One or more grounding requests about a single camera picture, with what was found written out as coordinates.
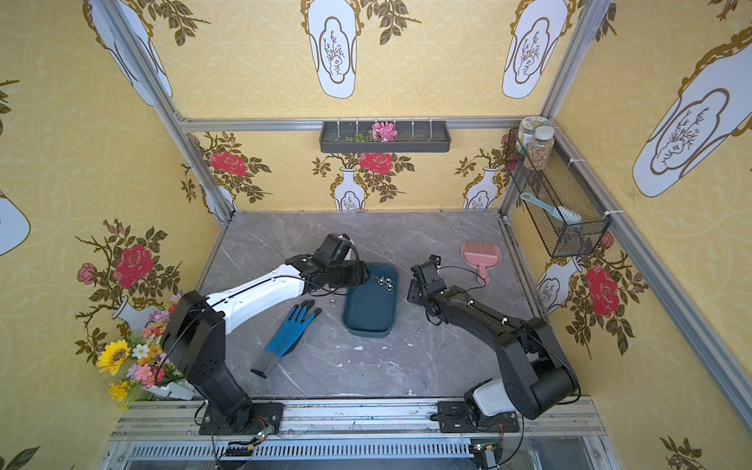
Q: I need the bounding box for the teal plastic storage box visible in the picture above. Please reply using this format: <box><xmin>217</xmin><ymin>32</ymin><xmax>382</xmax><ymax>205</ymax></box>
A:
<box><xmin>342</xmin><ymin>264</ymin><xmax>400</xmax><ymax>338</ymax></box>

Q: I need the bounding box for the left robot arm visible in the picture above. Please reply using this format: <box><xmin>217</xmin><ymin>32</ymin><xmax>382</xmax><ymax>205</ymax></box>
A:
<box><xmin>161</xmin><ymin>249</ymin><xmax>370</xmax><ymax>433</ymax></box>

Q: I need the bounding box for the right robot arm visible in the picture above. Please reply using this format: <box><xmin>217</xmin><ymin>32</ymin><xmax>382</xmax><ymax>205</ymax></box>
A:
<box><xmin>407</xmin><ymin>272</ymin><xmax>580</xmax><ymax>420</ymax></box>

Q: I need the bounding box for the pink plastic comb brush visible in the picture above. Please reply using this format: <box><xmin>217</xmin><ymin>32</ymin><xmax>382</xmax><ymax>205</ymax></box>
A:
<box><xmin>460</xmin><ymin>241</ymin><xmax>503</xmax><ymax>285</ymax></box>

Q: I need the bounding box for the blue grey work glove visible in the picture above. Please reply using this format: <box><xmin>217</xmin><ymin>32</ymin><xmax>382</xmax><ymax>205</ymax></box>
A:
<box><xmin>251</xmin><ymin>300</ymin><xmax>321</xmax><ymax>378</ymax></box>

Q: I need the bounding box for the light blue brush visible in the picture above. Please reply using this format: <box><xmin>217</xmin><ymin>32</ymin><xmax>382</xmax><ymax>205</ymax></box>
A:
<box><xmin>520</xmin><ymin>192</ymin><xmax>584</xmax><ymax>225</ymax></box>

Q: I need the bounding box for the pink flower on shelf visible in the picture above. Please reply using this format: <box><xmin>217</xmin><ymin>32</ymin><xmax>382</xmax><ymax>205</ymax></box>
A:
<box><xmin>368</xmin><ymin>121</ymin><xmax>399</xmax><ymax>142</ymax></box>

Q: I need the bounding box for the spice jar white lid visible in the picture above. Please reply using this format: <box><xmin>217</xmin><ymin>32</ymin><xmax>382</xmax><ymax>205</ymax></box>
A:
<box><xmin>524</xmin><ymin>125</ymin><xmax>555</xmax><ymax>170</ymax></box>

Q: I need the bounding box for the glass jar behind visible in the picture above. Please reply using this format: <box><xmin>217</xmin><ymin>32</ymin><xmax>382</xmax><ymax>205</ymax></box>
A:
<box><xmin>516</xmin><ymin>117</ymin><xmax>551</xmax><ymax>153</ymax></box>

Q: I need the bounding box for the colourful artificial flower bouquet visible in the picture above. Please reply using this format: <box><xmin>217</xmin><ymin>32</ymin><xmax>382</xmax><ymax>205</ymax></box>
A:
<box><xmin>96</xmin><ymin>295</ymin><xmax>194</xmax><ymax>409</ymax></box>

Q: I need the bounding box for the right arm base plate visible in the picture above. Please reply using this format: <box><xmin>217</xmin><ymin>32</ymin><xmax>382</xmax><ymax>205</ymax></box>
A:
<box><xmin>429</xmin><ymin>401</ymin><xmax>521</xmax><ymax>434</ymax></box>

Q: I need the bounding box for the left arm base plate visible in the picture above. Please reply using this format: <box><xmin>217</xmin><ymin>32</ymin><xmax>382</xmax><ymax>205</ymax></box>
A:
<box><xmin>199</xmin><ymin>403</ymin><xmax>284</xmax><ymax>437</ymax></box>

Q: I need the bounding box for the black wire mesh basket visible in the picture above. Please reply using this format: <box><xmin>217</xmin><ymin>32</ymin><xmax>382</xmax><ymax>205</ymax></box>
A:
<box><xmin>499</xmin><ymin>128</ymin><xmax>611</xmax><ymax>258</ymax></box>

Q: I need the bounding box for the dark grey wall shelf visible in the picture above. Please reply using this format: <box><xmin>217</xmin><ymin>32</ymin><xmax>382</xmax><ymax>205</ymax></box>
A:
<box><xmin>319</xmin><ymin>119</ymin><xmax>452</xmax><ymax>154</ymax></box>

